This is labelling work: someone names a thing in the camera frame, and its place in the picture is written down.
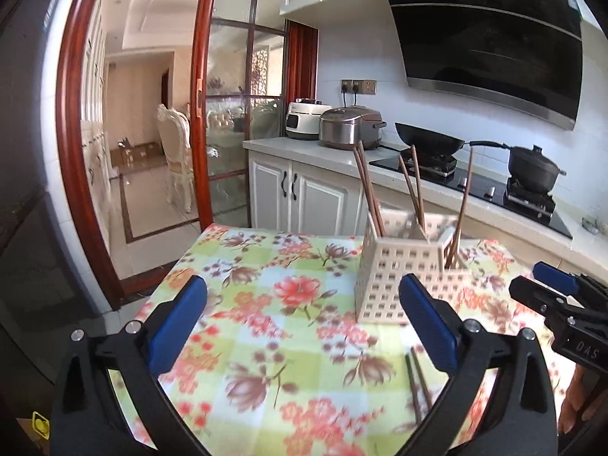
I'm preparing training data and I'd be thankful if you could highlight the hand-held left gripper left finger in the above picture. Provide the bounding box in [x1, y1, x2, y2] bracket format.
[50, 274, 210, 456]

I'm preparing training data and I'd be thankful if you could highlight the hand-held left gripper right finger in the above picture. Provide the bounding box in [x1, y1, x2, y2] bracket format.
[398, 273, 559, 456]

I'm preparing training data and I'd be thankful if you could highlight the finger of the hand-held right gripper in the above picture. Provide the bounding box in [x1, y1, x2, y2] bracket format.
[533, 261, 579, 296]
[509, 274, 579, 317]

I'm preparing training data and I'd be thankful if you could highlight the white lattice utensil holder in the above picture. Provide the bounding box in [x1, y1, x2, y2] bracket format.
[354, 208, 472, 326]

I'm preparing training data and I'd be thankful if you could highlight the person's right hand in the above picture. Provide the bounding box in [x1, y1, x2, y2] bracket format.
[558, 366, 608, 434]

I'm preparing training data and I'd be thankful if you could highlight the floral tablecloth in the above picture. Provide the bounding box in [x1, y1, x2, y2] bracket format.
[107, 223, 578, 456]

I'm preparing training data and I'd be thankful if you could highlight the black lidded pot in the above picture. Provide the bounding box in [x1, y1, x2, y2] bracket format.
[507, 145, 567, 191]

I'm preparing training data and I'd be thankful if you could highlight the black gas stove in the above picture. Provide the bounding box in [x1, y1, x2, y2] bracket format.
[369, 149, 573, 239]

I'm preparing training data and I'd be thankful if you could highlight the white ornate chair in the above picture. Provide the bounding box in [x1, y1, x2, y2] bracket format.
[157, 103, 195, 214]

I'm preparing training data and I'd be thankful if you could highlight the glass sliding door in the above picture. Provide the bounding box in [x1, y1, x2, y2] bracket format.
[190, 0, 319, 230]

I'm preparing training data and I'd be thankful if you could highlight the black wok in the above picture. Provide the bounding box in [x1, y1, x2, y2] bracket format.
[395, 122, 512, 155]

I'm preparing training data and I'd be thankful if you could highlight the white panelled wardrobe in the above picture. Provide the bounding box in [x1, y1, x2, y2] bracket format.
[81, 0, 113, 255]

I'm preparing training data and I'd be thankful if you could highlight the silver pressure cooker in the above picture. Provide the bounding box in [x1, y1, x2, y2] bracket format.
[319, 106, 386, 150]

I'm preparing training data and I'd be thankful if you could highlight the white rice cooker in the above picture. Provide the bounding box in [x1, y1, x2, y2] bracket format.
[285, 98, 333, 141]

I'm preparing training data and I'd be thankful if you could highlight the black range hood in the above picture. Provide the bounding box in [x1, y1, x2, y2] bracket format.
[378, 0, 584, 131]

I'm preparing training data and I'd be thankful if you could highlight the red wooden door frame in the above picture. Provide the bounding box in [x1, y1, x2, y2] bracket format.
[56, 0, 125, 312]

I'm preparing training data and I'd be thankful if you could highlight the wall socket strip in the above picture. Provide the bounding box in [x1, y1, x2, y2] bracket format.
[341, 79, 377, 96]

